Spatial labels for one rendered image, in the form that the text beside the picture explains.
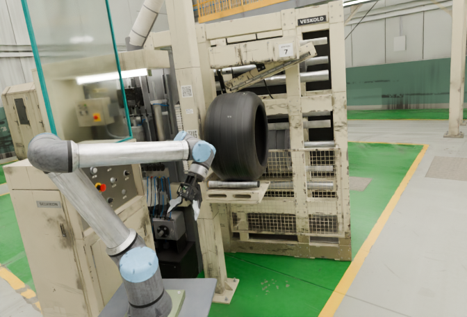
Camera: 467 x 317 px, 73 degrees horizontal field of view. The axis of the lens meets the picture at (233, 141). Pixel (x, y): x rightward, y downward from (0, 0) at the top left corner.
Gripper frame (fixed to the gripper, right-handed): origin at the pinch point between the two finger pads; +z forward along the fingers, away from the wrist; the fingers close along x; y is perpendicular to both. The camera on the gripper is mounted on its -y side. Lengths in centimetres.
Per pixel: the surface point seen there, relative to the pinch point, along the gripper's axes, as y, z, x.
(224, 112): -12, -67, -7
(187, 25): 15, -109, -39
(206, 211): -70, -21, -23
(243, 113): -12, -68, 5
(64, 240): 2, 26, -55
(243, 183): -48, -39, 5
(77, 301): -21, 51, -50
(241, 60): -20, -115, -14
